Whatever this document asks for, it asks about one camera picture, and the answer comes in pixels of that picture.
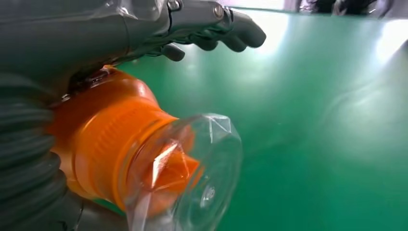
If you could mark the green table mat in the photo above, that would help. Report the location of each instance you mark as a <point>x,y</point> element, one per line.
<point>302,127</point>

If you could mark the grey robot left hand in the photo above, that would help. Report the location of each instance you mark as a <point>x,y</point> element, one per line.
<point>63,32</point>

